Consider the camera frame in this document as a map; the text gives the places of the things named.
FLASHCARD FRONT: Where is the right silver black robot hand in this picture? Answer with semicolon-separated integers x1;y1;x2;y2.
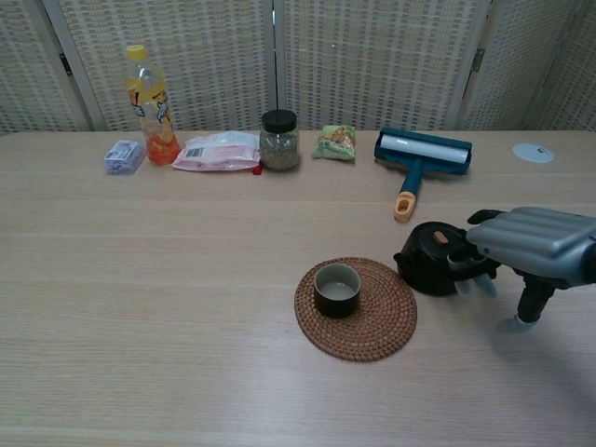
446;207;596;335

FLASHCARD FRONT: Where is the black teapot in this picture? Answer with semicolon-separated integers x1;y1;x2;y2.
393;221;471;297

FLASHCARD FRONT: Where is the round woven rattan coaster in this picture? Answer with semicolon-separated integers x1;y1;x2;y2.
293;255;418;364

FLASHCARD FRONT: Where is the teal lint roller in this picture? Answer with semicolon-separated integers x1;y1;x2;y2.
373;127;474;224

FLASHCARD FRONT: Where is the dark ceramic teacup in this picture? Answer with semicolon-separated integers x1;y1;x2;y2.
312;263;362;320

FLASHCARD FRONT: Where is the green snack packet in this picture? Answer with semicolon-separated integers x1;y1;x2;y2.
311;124;358;164

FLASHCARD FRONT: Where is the glass jar with black lid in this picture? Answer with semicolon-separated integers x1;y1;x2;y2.
259;109;302;172

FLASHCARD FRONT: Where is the pink snack bag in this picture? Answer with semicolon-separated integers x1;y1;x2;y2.
170;130;262;173

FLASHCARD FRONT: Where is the woven folding screen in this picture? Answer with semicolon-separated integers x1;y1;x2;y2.
0;0;596;136

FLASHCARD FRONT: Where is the orange drink bottle yellow cap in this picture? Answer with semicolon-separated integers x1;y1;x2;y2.
124;44;183;168

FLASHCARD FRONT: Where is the small blue tissue pack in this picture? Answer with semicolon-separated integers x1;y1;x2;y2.
102;139;145;176

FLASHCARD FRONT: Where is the grey round cable grommet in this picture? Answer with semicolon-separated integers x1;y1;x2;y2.
512;142;557;163

